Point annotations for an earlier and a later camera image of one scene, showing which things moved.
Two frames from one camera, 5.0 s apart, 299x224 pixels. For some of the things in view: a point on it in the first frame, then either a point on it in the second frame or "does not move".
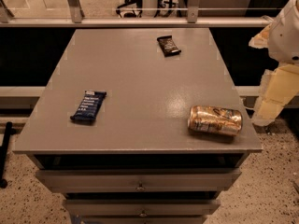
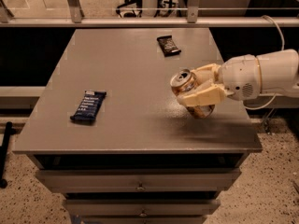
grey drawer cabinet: x=138 y=126 does not move
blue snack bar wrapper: x=88 y=107 does not move
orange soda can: x=215 y=120 to x=182 y=82
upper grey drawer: x=143 y=180 does not move
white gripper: x=285 y=37 to x=239 y=77
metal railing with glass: x=140 y=6 does not move
